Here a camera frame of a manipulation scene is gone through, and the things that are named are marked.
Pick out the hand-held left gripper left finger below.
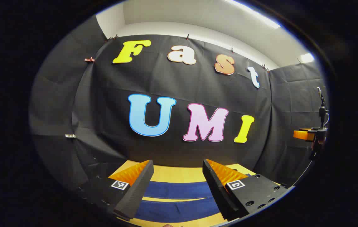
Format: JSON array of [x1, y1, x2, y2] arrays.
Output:
[[78, 160, 154, 220]]

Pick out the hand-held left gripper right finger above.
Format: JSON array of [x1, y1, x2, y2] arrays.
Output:
[[202, 159, 295, 222]]

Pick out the blue denim jeans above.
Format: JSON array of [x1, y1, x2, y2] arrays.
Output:
[[134, 173, 251, 223]]

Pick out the black backdrop cloth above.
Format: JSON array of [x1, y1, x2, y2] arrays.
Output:
[[29, 14, 329, 189]]

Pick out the long ceiling light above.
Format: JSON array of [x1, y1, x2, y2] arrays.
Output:
[[223, 0, 281, 29]]

